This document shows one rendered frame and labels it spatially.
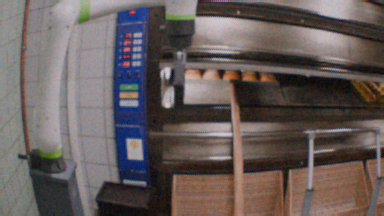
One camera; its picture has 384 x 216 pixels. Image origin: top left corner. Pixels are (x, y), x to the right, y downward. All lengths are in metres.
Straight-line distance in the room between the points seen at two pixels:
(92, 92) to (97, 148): 0.29
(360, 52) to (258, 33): 0.68
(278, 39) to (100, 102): 0.93
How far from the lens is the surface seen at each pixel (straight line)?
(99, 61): 2.94
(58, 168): 2.03
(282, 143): 3.00
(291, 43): 2.88
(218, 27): 2.87
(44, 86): 1.77
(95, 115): 3.00
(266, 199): 3.04
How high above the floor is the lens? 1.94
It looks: 15 degrees down
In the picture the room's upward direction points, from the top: straight up
